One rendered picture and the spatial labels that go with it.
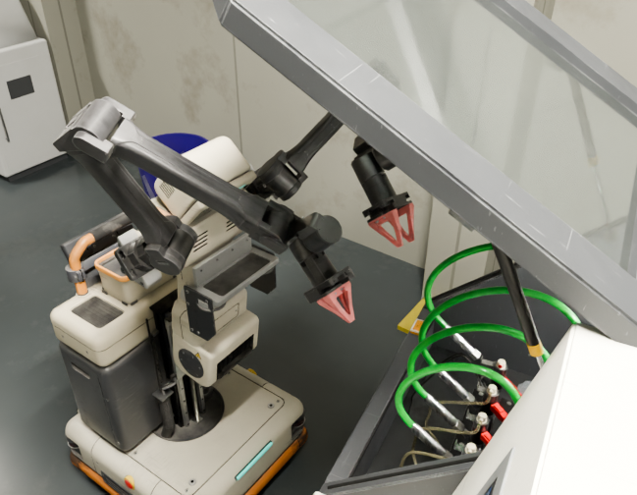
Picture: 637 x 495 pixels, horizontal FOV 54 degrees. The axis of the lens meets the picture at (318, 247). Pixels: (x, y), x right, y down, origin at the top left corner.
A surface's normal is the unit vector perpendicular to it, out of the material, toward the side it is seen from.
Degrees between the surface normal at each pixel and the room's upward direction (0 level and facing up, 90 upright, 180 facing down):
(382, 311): 0
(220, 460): 0
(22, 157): 90
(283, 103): 90
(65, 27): 90
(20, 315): 0
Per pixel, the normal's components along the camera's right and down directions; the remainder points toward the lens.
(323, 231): 0.51, -0.33
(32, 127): 0.81, 0.33
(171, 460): 0.00, -0.83
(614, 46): -0.59, 0.45
